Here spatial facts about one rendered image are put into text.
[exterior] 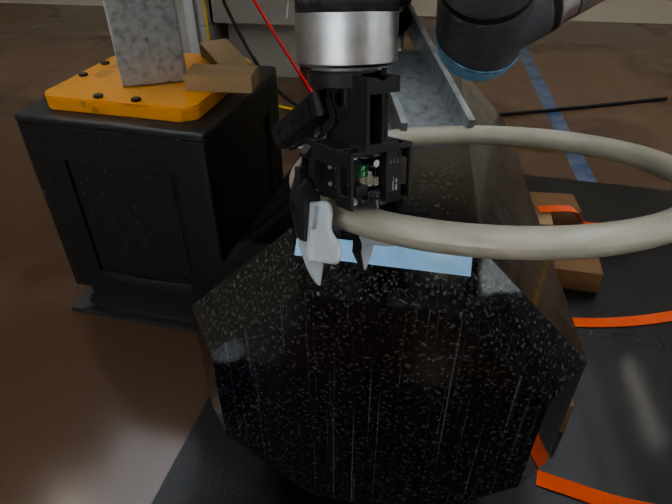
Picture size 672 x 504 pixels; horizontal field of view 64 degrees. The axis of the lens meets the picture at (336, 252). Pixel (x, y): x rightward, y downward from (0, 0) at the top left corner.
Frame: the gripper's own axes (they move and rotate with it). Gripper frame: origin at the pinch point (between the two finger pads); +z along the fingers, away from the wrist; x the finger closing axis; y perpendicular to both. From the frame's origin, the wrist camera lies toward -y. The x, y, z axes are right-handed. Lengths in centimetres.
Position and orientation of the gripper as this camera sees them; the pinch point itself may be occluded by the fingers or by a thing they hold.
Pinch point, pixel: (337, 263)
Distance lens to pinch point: 57.6
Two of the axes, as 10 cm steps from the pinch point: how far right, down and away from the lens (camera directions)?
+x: 8.1, -2.5, 5.3
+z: 0.2, 9.1, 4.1
